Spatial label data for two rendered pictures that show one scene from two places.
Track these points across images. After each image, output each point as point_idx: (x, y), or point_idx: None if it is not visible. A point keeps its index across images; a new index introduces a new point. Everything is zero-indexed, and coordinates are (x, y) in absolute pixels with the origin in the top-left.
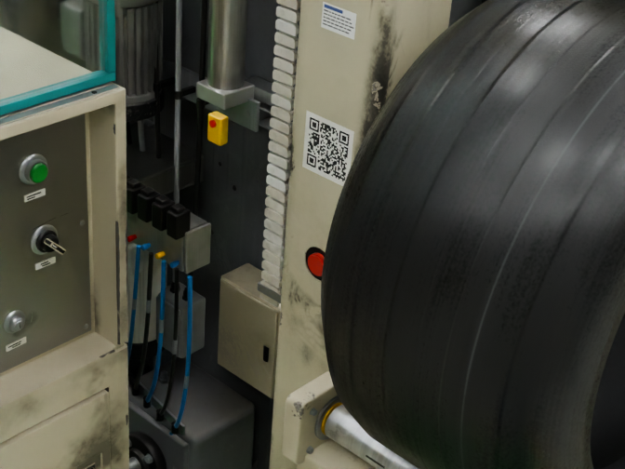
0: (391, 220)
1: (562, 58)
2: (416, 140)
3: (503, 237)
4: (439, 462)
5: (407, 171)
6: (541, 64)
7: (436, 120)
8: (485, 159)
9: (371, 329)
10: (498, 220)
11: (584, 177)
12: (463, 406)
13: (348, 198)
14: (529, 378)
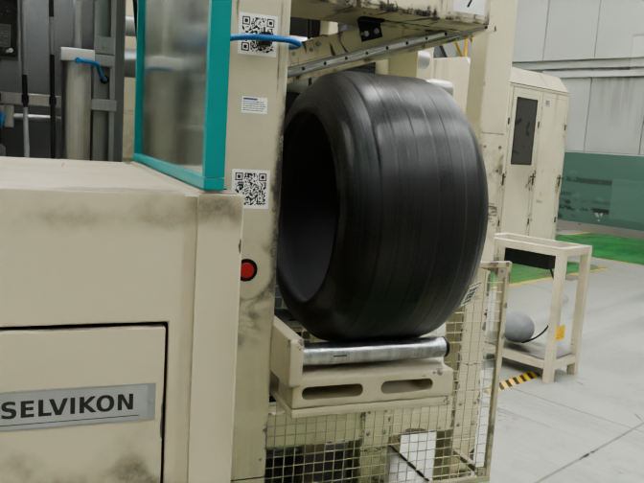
0: (405, 160)
1: (406, 84)
2: (392, 123)
3: (457, 149)
4: (437, 288)
5: (400, 137)
6: (404, 87)
7: (394, 113)
8: (426, 122)
9: (412, 222)
10: (449, 143)
11: (463, 119)
12: (465, 237)
13: (370, 163)
14: (484, 209)
